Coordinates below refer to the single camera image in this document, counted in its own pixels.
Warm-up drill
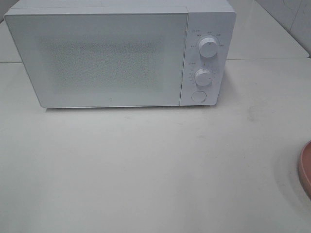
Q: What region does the round white door release button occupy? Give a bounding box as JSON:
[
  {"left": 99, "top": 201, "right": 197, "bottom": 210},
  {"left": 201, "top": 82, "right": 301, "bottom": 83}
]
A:
[{"left": 191, "top": 91, "right": 207, "bottom": 103}]

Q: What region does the pink round plate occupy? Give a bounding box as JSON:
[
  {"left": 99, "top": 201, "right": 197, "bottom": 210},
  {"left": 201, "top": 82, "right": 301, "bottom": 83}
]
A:
[{"left": 298, "top": 141, "right": 311, "bottom": 198}]

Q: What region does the white microwave door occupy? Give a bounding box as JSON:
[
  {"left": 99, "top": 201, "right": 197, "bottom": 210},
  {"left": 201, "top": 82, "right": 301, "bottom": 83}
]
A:
[{"left": 6, "top": 14, "right": 187, "bottom": 108}]

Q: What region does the lower white microwave knob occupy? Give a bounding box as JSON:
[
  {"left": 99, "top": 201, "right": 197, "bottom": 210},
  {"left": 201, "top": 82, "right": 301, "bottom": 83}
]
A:
[{"left": 194, "top": 69, "right": 213, "bottom": 86}]

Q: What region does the white microwave knob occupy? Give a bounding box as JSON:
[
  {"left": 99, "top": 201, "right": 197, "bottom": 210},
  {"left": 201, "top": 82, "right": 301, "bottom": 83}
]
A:
[
  {"left": 198, "top": 36, "right": 219, "bottom": 58},
  {"left": 194, "top": 69, "right": 213, "bottom": 86}
]

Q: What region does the upper white microwave knob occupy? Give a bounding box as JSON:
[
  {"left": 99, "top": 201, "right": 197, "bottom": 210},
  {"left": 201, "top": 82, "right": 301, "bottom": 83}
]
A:
[{"left": 198, "top": 36, "right": 219, "bottom": 58}]

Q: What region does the white microwave oven body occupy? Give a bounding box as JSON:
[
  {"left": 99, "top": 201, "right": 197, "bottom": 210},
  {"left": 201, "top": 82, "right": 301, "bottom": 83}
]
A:
[{"left": 4, "top": 0, "right": 236, "bottom": 107}]

